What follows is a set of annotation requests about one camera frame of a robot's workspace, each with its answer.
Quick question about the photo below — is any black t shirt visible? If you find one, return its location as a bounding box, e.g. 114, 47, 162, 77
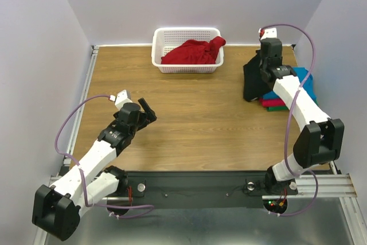
243, 50, 275, 102

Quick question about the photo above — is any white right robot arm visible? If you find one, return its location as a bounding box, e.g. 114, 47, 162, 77
260, 38, 345, 193

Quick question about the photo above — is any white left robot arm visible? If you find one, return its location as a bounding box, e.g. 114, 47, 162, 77
32, 98, 157, 241

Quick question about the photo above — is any folded blue t shirt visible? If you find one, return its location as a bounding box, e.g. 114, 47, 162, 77
261, 67, 317, 100

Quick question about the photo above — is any folded pink t shirt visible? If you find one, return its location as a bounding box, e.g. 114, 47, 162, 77
259, 98, 285, 108

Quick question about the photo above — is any folded green t shirt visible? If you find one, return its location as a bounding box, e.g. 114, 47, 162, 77
265, 104, 288, 112

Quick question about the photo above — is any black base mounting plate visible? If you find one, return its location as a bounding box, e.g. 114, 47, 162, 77
107, 171, 298, 209

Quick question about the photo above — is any red t shirt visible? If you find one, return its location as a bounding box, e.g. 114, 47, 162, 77
161, 36, 226, 65

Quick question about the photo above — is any white plastic basket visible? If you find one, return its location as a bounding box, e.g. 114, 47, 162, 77
151, 27, 227, 73

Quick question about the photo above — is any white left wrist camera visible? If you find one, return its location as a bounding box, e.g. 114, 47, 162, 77
109, 90, 132, 110

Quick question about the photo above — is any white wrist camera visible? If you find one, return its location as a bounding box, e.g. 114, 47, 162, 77
109, 90, 132, 110
259, 28, 278, 41

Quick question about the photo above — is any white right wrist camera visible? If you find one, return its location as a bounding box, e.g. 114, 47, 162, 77
259, 28, 278, 41

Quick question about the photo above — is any aluminium frame rail left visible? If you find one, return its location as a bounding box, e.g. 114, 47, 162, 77
63, 45, 100, 167

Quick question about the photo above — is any aluminium frame rail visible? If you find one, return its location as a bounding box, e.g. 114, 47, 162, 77
63, 45, 100, 167
295, 162, 357, 199

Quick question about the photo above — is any aluminium frame rail right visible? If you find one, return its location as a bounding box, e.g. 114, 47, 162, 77
295, 162, 357, 199

